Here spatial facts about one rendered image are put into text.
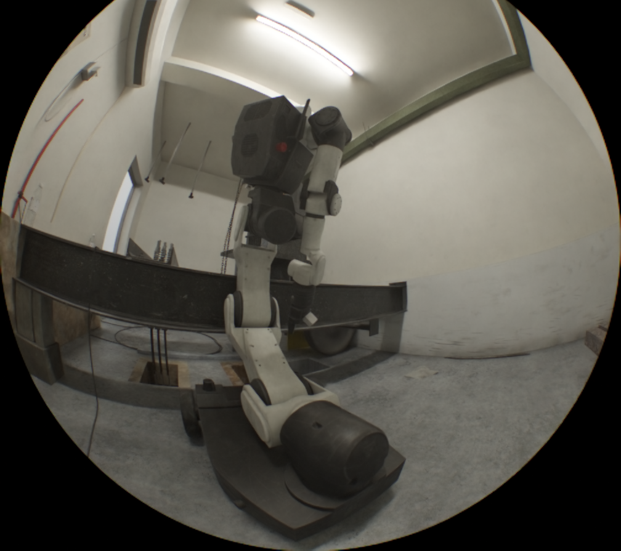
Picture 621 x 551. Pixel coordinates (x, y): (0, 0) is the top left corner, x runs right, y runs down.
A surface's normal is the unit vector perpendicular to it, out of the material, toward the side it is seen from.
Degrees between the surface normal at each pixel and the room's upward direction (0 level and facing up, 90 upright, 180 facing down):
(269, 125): 116
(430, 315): 90
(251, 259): 87
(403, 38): 180
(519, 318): 90
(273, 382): 20
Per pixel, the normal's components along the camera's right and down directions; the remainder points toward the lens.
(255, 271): 0.56, -0.28
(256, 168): -0.50, 0.20
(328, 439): -0.47, -0.87
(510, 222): -0.80, -0.18
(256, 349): 0.33, -0.92
